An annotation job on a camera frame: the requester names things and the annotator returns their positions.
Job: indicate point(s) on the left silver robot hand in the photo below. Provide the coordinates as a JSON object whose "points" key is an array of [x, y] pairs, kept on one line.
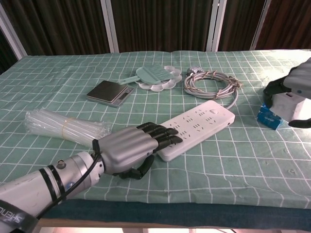
{"points": [[128, 148]]}

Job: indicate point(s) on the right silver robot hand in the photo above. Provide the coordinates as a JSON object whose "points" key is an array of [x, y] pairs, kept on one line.
{"points": [[291, 82]]}

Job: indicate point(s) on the white charger adapter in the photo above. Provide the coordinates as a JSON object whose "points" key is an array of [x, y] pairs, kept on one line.
{"points": [[290, 106]]}

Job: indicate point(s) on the white power strip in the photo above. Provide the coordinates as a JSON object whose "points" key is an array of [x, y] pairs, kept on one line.
{"points": [[201, 126]]}

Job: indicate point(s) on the blue snack box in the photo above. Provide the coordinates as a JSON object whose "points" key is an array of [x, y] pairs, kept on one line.
{"points": [[269, 119]]}

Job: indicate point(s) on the silver digital pocket scale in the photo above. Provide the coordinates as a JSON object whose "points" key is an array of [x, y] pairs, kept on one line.
{"points": [[109, 93]]}

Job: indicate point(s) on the bundle of clear glue sticks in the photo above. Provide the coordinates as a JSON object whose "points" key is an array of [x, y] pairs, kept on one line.
{"points": [[60, 126]]}

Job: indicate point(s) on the white flower-shaped paint palette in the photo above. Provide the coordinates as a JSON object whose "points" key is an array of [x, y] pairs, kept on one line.
{"points": [[167, 83]]}

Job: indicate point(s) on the mint green brush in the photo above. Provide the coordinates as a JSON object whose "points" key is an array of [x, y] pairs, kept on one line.
{"points": [[150, 74]]}

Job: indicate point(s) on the green checkered tablecloth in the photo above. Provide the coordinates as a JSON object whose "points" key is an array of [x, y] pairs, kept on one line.
{"points": [[218, 174]]}

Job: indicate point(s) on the white folding screen frame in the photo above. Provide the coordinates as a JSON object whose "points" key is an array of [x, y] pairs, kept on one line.
{"points": [[111, 26]]}

